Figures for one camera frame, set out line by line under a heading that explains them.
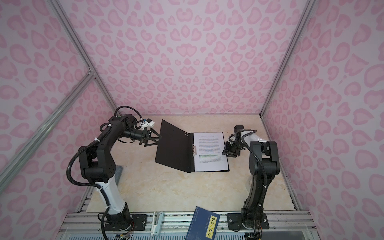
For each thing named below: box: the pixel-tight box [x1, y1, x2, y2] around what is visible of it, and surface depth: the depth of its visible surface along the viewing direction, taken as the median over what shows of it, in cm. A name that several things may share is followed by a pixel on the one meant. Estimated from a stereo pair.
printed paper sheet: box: [193, 132, 229, 172], surface depth 100 cm
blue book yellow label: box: [185, 206, 221, 240], surface depth 73 cm
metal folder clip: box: [192, 144, 197, 157], surface depth 100 cm
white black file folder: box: [155, 119, 230, 173], surface depth 103 cm
